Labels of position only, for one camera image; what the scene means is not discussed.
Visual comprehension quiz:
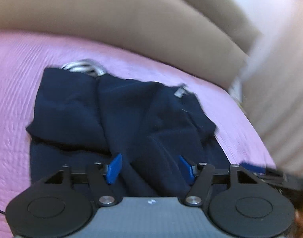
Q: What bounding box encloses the navy hoodie with white stripes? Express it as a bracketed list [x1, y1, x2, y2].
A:
[27, 68, 229, 197]

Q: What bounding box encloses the beige curtain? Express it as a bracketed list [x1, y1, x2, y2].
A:
[236, 0, 303, 176]

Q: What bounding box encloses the pink quilted bed cover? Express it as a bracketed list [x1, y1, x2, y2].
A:
[0, 28, 277, 238]

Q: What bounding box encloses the beige padded headboard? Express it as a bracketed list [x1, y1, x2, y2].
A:
[0, 0, 259, 89]

